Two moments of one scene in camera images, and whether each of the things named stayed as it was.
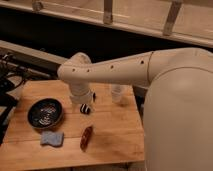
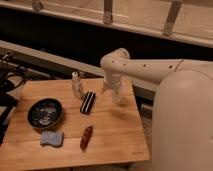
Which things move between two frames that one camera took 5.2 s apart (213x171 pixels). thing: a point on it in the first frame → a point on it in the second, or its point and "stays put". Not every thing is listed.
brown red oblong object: x=85 y=139 stays put
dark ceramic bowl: x=45 y=113 stays put
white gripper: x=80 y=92 → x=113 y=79
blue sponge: x=53 y=138 stays put
